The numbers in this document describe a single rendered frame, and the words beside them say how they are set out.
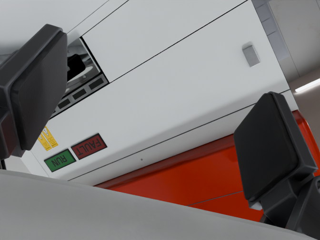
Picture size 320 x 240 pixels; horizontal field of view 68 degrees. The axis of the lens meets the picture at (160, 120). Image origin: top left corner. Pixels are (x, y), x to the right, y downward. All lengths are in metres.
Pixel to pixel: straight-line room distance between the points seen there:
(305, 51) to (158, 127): 8.65
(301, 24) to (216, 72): 8.55
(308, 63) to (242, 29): 8.69
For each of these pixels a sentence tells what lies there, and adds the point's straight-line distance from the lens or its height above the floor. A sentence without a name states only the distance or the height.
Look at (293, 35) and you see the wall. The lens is 8.98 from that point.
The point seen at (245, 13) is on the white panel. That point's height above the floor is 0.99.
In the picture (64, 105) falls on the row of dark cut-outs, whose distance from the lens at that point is 0.71.
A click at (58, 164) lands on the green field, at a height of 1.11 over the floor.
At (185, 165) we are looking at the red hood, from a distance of 0.58.
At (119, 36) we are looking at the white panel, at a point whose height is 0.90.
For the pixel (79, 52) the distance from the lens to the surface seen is 0.63.
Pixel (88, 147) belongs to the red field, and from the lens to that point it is 0.73.
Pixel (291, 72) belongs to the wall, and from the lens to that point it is 9.06.
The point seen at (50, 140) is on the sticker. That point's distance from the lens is 0.80.
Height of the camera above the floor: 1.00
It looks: 11 degrees up
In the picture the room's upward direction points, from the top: 150 degrees clockwise
